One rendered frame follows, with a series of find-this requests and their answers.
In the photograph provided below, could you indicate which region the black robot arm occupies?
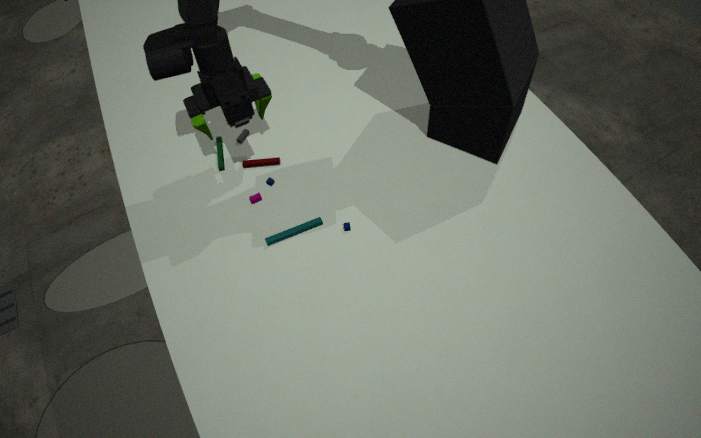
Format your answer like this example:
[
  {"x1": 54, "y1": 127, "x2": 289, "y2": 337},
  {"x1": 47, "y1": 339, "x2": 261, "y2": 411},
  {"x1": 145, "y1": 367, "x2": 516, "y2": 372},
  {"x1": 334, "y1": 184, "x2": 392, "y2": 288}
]
[{"x1": 143, "y1": 0, "x2": 255, "y2": 128}]

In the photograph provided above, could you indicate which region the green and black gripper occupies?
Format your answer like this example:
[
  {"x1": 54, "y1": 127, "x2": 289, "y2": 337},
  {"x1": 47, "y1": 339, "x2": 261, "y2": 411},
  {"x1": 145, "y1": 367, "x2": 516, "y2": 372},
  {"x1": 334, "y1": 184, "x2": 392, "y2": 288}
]
[{"x1": 183, "y1": 58, "x2": 272, "y2": 140}]

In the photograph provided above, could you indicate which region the turquoise rod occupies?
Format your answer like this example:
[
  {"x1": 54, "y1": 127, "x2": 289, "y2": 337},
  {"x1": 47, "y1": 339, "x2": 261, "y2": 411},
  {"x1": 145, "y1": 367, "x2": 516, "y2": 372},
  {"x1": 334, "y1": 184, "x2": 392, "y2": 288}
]
[{"x1": 265, "y1": 217, "x2": 323, "y2": 246}]

